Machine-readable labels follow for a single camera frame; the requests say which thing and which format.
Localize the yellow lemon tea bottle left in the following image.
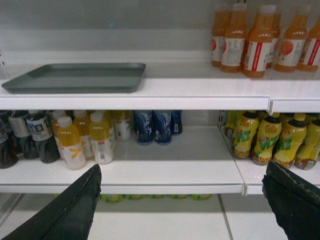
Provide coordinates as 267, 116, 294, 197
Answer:
232, 110, 259, 159

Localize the orange juice bottle front centre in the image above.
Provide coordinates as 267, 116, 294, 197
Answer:
242, 4, 277, 78

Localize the yellow lemon tea bottle right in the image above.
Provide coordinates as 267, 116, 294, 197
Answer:
294, 115, 320, 170

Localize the yellow drink bottle middle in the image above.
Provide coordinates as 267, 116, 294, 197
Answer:
73, 110, 94, 159

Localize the orange juice bottle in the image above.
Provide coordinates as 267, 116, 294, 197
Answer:
220, 3, 248, 73
242, 4, 277, 78
274, 5, 311, 73
296, 16, 320, 72
211, 3, 231, 67

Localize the blue drink bottle right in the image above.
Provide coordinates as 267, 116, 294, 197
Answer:
153, 110, 172, 145

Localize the silver grey serving tray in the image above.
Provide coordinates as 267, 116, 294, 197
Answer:
1, 63, 146, 94

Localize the dark tea bottle middle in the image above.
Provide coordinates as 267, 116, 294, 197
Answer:
8, 110, 39, 160

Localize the yellow drink bottle front left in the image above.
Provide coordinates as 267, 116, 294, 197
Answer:
57, 116, 86, 170

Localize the dark tea bottle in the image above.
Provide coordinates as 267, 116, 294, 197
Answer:
8, 110, 39, 160
0, 110, 18, 169
26, 110, 60, 164

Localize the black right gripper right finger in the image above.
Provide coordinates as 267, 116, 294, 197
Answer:
262, 160, 320, 240

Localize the yellow lemon tea bottle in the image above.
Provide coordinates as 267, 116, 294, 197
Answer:
232, 110, 259, 159
273, 112, 307, 169
294, 115, 320, 170
250, 112, 282, 166

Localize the orange juice bottle far left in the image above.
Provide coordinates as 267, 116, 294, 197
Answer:
211, 3, 231, 67

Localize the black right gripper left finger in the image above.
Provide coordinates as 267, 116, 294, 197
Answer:
4, 164, 102, 240

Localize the orange juice bottle far right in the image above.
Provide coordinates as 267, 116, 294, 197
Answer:
296, 16, 320, 72

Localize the yellow drink bottle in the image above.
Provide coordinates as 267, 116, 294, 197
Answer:
57, 116, 86, 170
89, 112, 114, 165
73, 110, 94, 159

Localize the blue drink bottle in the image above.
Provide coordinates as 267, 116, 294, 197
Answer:
153, 110, 172, 145
133, 110, 154, 146

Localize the yellow drink bottle front right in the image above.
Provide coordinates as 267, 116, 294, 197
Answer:
89, 112, 114, 165

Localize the dark tea bottle right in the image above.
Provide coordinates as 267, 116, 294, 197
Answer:
26, 110, 60, 164

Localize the blue drink bottle left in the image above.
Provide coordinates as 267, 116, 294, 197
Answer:
133, 110, 154, 146

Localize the dark tea bottle left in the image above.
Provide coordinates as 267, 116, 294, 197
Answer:
0, 110, 18, 169

